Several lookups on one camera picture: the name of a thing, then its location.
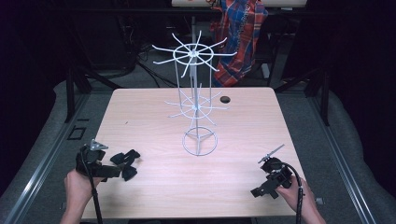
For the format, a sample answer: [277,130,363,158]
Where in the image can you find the person's left hand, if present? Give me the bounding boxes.
[64,168,105,215]

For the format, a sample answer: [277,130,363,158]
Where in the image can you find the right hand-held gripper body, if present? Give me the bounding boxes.
[257,143,294,191]

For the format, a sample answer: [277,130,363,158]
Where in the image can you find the black metal stand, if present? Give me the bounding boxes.
[64,65,123,124]
[273,67,332,127]

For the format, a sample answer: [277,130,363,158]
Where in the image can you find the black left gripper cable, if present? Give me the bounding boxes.
[79,150,105,224]

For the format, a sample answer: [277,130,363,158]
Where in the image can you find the person's right hand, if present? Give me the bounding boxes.
[275,175,316,217]

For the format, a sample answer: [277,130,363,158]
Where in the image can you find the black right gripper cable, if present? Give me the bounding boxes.
[278,161,305,224]

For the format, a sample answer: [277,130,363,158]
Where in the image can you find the black square floor frame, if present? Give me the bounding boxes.
[66,125,87,141]

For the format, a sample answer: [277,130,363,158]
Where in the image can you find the aluminium floor rail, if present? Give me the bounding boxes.
[306,92,378,224]
[0,92,92,224]

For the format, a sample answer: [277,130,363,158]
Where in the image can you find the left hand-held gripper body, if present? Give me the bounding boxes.
[75,139,122,183]

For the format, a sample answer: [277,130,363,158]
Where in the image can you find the black floor cables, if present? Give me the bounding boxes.
[116,13,179,89]

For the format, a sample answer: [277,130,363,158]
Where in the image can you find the white wire display rack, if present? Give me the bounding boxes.
[151,30,238,157]

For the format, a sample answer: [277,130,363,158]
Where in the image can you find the red blue plaid cloth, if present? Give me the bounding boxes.
[209,0,269,89]

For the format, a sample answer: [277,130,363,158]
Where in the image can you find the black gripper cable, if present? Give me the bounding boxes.
[79,150,105,224]
[278,161,305,224]

